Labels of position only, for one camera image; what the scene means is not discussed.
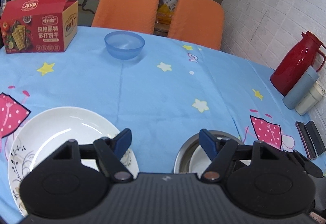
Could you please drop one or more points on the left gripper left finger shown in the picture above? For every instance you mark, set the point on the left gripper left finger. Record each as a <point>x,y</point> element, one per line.
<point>107,152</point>

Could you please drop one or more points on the blue cartoon tablecloth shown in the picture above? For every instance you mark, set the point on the blue cartoon tablecloth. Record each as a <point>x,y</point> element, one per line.
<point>166,95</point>

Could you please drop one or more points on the cream white cup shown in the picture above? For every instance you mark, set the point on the cream white cup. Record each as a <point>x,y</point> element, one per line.
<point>314,95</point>

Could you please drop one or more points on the orange chair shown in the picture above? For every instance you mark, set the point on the orange chair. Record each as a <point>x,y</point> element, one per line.
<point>129,15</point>
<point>198,21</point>

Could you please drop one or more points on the stainless steel bowl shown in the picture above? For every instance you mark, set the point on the stainless steel bowl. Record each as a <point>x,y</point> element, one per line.
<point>184,155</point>

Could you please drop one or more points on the white ribbed bowl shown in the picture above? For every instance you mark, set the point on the white ribbed bowl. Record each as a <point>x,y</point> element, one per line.
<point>199,161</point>

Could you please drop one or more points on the blue translucent plastic bowl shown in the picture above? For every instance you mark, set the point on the blue translucent plastic bowl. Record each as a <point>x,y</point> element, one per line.
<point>124,45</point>

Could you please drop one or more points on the left orange chair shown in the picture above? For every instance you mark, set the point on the left orange chair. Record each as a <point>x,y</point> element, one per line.
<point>129,15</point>

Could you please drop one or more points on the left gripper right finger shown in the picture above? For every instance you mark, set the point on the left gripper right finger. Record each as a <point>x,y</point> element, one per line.
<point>223,154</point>

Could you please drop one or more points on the red thermos jug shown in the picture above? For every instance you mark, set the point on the red thermos jug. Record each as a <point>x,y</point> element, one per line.
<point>296,62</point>

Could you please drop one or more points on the red cracker cardboard box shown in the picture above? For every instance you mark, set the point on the red cracker cardboard box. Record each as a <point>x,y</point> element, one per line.
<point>29,26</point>

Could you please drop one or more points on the white floral plate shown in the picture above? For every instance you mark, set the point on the white floral plate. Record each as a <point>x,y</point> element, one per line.
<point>49,180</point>

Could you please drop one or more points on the black phone with pink case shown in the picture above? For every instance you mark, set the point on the black phone with pink case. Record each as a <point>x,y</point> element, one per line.
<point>306,141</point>

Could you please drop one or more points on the grey-blue tumbler bottle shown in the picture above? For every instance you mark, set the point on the grey-blue tumbler bottle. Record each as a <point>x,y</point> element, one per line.
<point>301,88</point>

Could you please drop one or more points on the right orange chair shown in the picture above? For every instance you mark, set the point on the right orange chair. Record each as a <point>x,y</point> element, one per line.
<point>198,21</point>

